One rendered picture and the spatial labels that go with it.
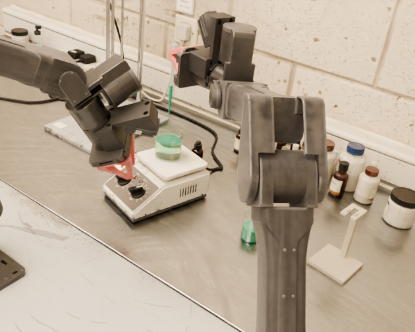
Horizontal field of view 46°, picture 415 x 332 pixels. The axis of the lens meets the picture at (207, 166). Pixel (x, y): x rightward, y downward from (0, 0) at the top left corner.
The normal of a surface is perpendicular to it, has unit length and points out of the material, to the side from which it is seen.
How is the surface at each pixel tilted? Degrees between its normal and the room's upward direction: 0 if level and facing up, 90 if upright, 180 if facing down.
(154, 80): 90
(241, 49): 89
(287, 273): 56
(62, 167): 0
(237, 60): 89
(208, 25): 90
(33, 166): 0
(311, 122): 48
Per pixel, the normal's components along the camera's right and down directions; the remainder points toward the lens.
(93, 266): 0.11, -0.86
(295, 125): 0.15, 0.25
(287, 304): 0.16, -0.06
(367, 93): -0.58, 0.36
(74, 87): 0.50, 0.48
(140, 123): 0.00, 0.76
